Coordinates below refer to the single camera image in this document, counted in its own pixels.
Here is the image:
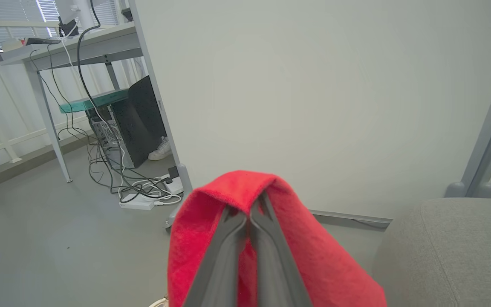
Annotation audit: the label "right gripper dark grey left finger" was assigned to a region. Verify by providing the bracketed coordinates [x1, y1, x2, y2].
[184, 206, 248, 307]

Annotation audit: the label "window blinds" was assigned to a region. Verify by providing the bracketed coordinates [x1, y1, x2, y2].
[0, 0, 120, 54]

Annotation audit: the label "white monitor stand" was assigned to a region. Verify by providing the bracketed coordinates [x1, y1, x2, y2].
[56, 0, 97, 32]

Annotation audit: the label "white partition panel grey frame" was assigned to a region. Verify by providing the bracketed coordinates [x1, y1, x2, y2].
[128, 0, 491, 233]

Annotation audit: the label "grey office desk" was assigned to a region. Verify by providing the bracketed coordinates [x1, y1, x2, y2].
[0, 21, 144, 184]

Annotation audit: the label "thin black cable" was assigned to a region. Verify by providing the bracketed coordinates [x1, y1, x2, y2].
[29, 43, 114, 192]

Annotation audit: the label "wide white power strip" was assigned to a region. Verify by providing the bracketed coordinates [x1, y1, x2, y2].
[160, 173, 184, 197]

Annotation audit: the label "grey fabric sofa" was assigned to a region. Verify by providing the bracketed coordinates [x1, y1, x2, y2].
[371, 197, 491, 307]

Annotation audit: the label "black computer tower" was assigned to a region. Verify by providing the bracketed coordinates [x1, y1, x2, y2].
[87, 75, 167, 169]

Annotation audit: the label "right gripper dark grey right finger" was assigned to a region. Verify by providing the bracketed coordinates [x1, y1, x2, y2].
[250, 192, 312, 307]

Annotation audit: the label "teal shelf board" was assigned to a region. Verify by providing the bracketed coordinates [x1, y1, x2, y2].
[59, 89, 129, 114]

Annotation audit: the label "grey framed partition with feet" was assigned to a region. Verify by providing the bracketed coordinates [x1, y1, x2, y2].
[445, 28, 491, 199]

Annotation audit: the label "white cable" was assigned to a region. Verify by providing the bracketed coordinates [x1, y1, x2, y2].
[60, 26, 183, 206]

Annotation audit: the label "long white power strip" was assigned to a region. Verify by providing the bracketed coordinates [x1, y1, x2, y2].
[119, 194, 156, 211]

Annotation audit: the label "white sneaker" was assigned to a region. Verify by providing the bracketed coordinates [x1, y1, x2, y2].
[148, 136, 172, 161]

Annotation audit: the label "red garment with white trim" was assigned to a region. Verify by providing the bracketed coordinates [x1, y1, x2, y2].
[168, 171, 387, 307]

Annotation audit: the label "tangle of cables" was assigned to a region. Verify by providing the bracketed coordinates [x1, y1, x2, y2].
[76, 0, 173, 201]

